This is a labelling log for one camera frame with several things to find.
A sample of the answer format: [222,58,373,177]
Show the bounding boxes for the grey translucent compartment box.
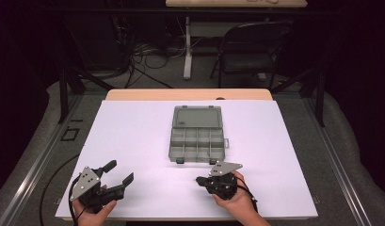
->
[168,105,231,165]

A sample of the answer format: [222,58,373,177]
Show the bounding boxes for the aluminium floor rail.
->
[305,96,375,226]
[0,93,84,226]

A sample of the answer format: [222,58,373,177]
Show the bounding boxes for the black folding chair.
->
[210,21,294,89]

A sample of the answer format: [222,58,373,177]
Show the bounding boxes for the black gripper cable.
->
[68,174,88,226]
[235,176,259,215]

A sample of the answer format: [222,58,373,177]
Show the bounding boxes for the white table board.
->
[55,99,319,220]

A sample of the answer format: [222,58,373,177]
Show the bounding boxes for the light wooden table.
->
[104,88,274,102]

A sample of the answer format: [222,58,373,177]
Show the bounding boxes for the dark cabinet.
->
[62,12,129,72]

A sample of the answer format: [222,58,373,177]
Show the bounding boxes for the beige desk with white leg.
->
[165,0,309,81]

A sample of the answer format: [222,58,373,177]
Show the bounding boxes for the black metal stand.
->
[270,62,327,128]
[57,66,115,125]

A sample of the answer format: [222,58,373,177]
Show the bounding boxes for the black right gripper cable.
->
[235,176,259,215]

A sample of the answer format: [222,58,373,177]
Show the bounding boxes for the black metal frame bar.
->
[36,7,342,17]

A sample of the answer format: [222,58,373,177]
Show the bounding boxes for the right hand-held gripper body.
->
[206,160,244,202]

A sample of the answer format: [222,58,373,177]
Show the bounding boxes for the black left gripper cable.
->
[68,174,88,226]

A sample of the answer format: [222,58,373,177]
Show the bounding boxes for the person's left hand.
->
[72,184,118,226]

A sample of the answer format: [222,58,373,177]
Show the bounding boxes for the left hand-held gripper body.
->
[69,166,126,215]

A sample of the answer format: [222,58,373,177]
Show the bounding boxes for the black floor cable bundle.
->
[123,39,183,89]

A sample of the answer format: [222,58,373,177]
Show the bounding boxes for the person's right hand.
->
[211,170,260,220]

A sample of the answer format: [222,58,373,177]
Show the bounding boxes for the thick black floor cable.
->
[39,153,80,226]

